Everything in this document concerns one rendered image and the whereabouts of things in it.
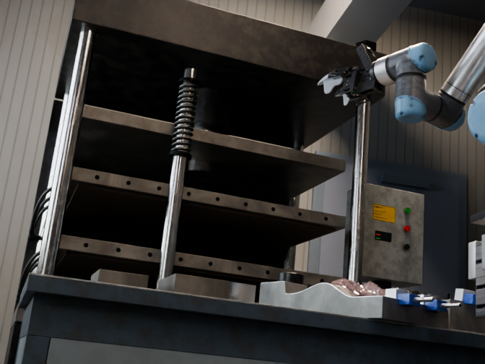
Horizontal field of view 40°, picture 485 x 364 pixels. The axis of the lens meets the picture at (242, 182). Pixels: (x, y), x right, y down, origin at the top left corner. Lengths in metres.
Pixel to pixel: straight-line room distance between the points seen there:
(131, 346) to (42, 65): 3.31
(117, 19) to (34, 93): 2.09
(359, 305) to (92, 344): 0.67
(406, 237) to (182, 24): 1.30
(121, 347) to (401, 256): 1.63
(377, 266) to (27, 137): 2.54
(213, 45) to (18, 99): 2.21
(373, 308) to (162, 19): 1.42
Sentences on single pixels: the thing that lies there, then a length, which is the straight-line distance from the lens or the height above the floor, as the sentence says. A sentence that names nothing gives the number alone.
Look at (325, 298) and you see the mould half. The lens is 1.85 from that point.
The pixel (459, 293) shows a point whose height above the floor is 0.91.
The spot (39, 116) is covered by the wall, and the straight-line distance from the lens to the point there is 4.55.
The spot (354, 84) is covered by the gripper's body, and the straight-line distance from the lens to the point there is 1.84.
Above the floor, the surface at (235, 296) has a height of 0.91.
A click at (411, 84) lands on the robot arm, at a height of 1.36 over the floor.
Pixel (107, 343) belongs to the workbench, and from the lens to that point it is 1.57.
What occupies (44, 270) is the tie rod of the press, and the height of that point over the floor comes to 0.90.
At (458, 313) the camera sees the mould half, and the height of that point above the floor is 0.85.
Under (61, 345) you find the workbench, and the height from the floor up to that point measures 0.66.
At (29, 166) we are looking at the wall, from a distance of 4.46.
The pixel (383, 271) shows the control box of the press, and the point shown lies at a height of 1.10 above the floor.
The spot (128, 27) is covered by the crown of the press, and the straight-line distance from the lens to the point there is 2.59.
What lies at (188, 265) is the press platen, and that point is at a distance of 2.48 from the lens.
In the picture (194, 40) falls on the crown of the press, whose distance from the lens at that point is 2.63.
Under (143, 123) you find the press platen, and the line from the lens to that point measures 2.59.
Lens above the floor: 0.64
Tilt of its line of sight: 16 degrees up
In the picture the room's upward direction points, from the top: 6 degrees clockwise
